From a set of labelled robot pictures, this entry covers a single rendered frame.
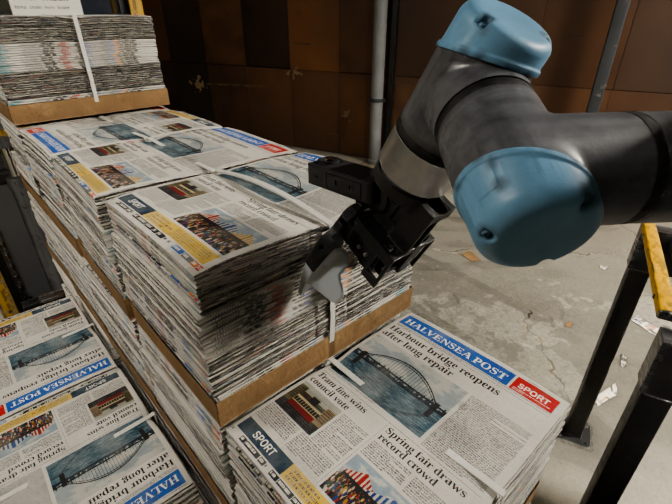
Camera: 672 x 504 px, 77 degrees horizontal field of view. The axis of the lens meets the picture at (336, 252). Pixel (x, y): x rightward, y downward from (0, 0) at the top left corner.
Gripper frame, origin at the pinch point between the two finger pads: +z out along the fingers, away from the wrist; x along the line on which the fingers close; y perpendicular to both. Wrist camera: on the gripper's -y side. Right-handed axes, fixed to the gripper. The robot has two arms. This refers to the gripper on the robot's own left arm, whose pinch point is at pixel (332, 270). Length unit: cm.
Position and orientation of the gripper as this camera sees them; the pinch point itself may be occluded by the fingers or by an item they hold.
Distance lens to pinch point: 56.9
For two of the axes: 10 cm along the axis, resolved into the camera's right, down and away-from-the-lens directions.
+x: 7.4, -3.3, 5.9
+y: 5.9, 7.4, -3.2
